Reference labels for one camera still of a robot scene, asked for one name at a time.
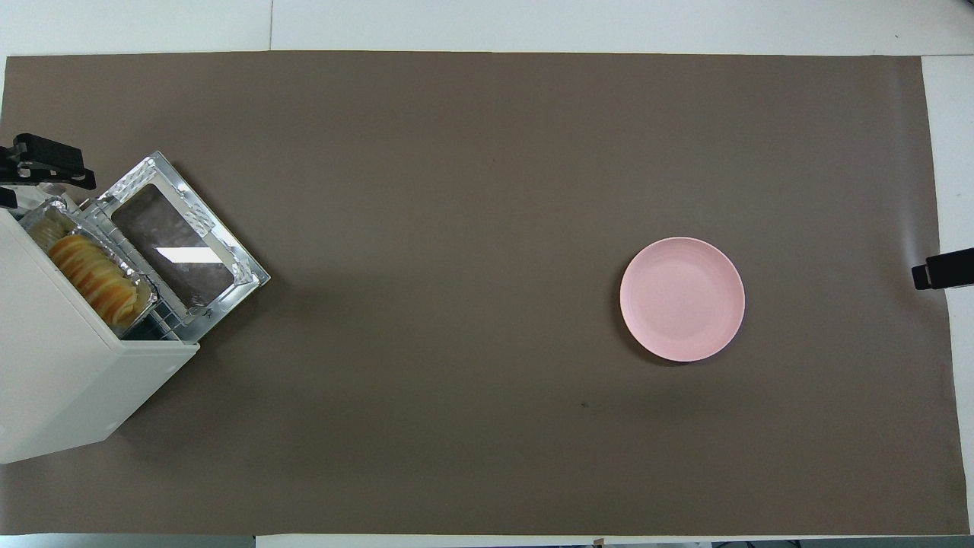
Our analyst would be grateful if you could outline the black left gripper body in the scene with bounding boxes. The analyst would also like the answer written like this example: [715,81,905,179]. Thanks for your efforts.
[0,145,19,211]

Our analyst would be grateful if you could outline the sliced orange bread loaf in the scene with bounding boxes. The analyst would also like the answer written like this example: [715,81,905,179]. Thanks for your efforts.
[46,231,147,322]

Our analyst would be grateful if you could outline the aluminium foil tray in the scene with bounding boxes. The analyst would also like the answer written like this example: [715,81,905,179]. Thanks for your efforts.
[17,196,159,333]

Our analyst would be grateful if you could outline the glass oven door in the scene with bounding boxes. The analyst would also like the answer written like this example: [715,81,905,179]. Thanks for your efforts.
[97,151,271,341]

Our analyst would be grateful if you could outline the white toaster oven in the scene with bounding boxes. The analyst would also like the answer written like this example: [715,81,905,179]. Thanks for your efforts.
[0,171,200,465]

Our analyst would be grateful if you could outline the pink round plate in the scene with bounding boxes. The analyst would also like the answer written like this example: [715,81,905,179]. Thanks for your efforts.
[619,237,746,363]

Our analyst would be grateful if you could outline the brown paper table mat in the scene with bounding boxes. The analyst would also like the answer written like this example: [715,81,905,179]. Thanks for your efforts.
[0,51,971,536]

